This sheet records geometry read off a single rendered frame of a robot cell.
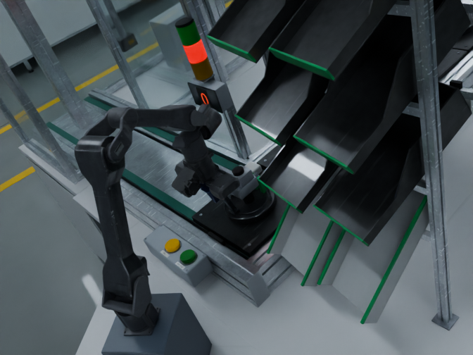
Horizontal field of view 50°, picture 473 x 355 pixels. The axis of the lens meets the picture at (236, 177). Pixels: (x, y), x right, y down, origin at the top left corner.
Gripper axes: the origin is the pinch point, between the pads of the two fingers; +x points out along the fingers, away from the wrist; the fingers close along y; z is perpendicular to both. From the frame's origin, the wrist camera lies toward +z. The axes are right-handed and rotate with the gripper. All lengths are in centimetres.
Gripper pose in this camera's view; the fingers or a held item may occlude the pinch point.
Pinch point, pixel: (212, 191)
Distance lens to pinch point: 123.5
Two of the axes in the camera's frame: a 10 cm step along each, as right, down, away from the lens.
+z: -7.1, 5.8, -3.9
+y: 6.4, 3.1, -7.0
